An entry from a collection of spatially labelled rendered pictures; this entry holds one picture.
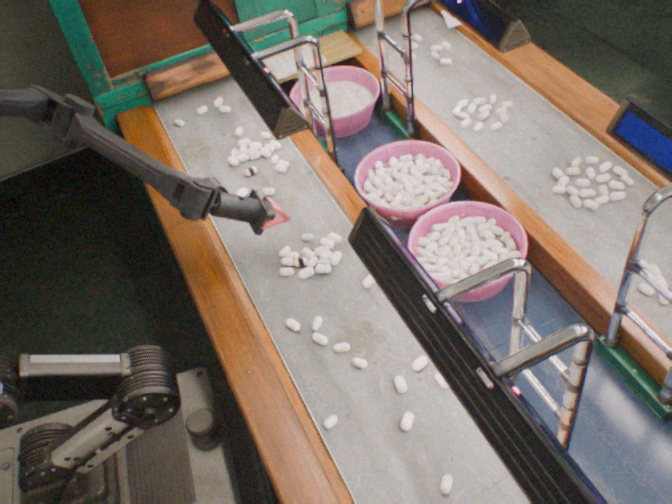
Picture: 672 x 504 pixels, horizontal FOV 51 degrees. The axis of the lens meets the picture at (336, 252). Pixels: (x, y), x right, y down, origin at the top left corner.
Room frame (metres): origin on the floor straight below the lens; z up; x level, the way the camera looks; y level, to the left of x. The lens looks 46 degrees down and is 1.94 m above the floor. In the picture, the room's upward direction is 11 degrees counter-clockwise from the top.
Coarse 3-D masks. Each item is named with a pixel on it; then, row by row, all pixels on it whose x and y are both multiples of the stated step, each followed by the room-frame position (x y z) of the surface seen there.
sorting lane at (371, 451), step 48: (192, 96) 1.92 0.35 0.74; (240, 96) 1.87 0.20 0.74; (192, 144) 1.67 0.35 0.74; (288, 144) 1.59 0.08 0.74; (288, 192) 1.39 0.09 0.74; (240, 240) 1.24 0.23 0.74; (288, 240) 1.21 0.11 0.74; (288, 288) 1.06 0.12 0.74; (336, 288) 1.03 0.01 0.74; (288, 336) 0.92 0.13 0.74; (336, 336) 0.90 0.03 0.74; (384, 336) 0.88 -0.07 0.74; (336, 384) 0.78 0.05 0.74; (384, 384) 0.76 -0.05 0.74; (432, 384) 0.74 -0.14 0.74; (336, 432) 0.68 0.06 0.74; (384, 432) 0.66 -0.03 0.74; (432, 432) 0.64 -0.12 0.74; (480, 432) 0.62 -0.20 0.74; (384, 480) 0.56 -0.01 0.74; (432, 480) 0.55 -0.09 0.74; (480, 480) 0.53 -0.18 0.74
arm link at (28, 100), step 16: (0, 96) 1.34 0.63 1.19; (16, 96) 1.38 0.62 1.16; (32, 96) 1.42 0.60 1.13; (48, 96) 1.44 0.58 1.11; (0, 112) 1.33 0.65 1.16; (16, 112) 1.36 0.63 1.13; (32, 112) 1.40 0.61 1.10; (48, 112) 1.46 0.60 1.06; (64, 112) 1.40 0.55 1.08; (48, 128) 1.40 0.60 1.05; (64, 128) 1.39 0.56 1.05
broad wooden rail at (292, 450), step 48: (144, 144) 1.68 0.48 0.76; (192, 240) 1.25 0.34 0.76; (192, 288) 1.09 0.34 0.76; (240, 288) 1.07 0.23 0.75; (240, 336) 0.93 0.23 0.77; (240, 384) 0.81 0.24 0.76; (288, 384) 0.79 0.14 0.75; (288, 432) 0.68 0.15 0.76; (288, 480) 0.58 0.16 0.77; (336, 480) 0.57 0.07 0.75
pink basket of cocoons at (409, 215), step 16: (400, 144) 1.47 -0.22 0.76; (416, 144) 1.46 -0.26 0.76; (432, 144) 1.43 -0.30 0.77; (368, 160) 1.43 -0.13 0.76; (384, 160) 1.45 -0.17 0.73; (448, 160) 1.38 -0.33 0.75; (384, 208) 1.23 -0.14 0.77; (416, 208) 1.21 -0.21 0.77; (432, 208) 1.22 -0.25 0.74; (400, 224) 1.24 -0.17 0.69
